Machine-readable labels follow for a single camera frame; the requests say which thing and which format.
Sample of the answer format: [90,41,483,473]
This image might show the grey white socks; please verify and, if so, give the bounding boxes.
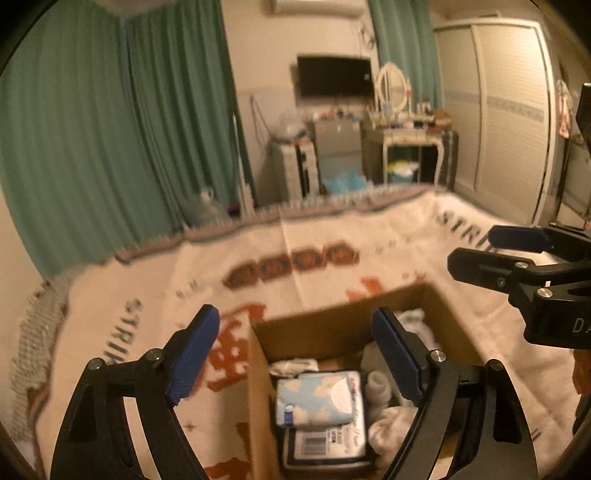
[359,307,440,455]

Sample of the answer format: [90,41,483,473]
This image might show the white air conditioner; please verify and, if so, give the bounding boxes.
[270,0,367,18]

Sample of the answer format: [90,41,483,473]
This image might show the blue cloud tissue pack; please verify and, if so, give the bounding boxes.
[276,372,356,428]

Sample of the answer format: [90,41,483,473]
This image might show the checkered bed sheet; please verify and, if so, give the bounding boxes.
[7,275,71,442]

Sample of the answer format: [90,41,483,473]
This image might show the clear water jug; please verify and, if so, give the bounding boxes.
[180,187,229,227]

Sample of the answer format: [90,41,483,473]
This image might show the small silver fridge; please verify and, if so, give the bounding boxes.
[314,119,363,194]

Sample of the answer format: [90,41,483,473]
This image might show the white oval vanity mirror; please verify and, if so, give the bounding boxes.
[374,62,412,113]

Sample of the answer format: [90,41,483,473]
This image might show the white sliding wardrobe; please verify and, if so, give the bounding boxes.
[434,18,558,224]

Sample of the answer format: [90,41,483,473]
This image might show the black wall television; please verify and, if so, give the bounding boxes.
[297,55,374,98]

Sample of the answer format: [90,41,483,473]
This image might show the white drawer unit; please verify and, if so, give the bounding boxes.
[270,142,321,202]

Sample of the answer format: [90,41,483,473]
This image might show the white vanity table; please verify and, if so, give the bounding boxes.
[361,120,460,191]

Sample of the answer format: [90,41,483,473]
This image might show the narrow teal curtain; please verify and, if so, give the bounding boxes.
[368,0,443,109]

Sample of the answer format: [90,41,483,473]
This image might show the brown cardboard box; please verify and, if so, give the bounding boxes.
[247,283,484,479]

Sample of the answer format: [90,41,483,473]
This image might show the black white barcode package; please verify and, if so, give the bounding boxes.
[283,370,370,472]

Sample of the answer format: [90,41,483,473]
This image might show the large teal curtain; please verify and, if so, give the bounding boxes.
[1,1,252,278]

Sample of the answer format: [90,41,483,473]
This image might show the cream woven blanket with lettering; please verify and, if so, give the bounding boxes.
[14,185,578,479]

